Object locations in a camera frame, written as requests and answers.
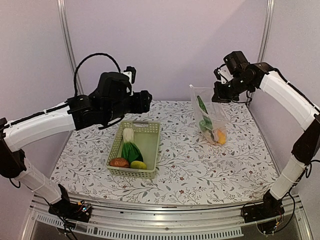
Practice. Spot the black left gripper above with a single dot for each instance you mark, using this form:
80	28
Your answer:
142	103

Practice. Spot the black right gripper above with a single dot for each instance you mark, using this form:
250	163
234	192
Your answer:
219	97

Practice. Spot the clear zip top bag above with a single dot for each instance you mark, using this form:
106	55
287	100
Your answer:
215	111

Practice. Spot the green cucumber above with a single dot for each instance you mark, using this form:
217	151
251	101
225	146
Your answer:
205	124

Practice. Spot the yellow green mango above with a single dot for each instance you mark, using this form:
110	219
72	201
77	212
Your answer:
138	165

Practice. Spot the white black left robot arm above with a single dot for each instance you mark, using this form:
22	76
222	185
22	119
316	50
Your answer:
111	100

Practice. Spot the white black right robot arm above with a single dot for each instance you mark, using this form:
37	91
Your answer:
307	114

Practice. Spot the green bok choy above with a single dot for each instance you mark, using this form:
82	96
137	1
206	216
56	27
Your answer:
130	151

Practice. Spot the pale green perforated basket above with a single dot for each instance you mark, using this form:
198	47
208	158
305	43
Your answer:
147	139

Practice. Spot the brown bread roll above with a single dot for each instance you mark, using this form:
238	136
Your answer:
119	162

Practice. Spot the floral patterned table mat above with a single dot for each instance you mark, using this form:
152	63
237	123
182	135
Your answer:
189	170

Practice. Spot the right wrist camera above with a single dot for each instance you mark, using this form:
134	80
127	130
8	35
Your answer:
220	74

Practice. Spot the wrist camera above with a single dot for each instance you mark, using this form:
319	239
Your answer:
130	72
220	74

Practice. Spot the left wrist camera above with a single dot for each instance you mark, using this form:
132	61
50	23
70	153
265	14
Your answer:
130	72

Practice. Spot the right aluminium frame post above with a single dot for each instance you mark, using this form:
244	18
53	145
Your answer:
265	29

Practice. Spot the aluminium frame post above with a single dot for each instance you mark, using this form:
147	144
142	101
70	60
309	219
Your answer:
265	29
62	12

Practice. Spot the aluminium front rail base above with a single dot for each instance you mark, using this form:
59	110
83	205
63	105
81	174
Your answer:
121	220

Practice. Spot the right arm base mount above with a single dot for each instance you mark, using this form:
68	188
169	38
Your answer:
262	212

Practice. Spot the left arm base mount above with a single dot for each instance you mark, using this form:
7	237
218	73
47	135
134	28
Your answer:
80	211

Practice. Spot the left aluminium frame post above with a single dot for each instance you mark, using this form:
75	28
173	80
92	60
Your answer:
62	12

